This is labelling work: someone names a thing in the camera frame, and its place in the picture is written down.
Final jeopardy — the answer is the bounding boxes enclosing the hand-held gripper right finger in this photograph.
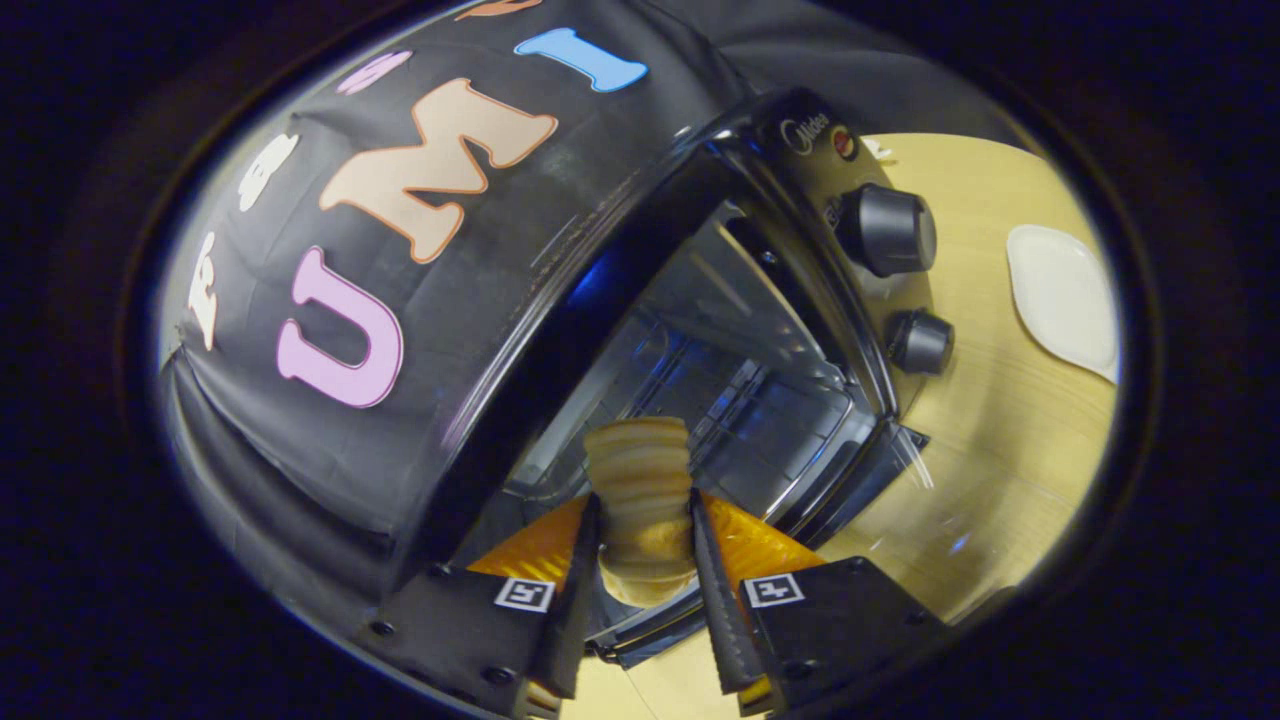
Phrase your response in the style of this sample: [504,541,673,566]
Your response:
[688,488,951,716]

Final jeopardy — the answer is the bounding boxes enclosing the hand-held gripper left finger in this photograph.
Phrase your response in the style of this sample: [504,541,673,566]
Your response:
[360,492,606,720]

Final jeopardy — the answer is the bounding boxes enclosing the pale ridged bread roll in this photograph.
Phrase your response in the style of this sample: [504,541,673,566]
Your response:
[583,416,698,609]

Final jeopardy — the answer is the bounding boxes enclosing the black toaster oven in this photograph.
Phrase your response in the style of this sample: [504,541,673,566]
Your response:
[420,88,956,671]

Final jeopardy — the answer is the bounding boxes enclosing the white oval plate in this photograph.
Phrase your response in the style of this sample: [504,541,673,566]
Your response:
[1005,224,1121,386]

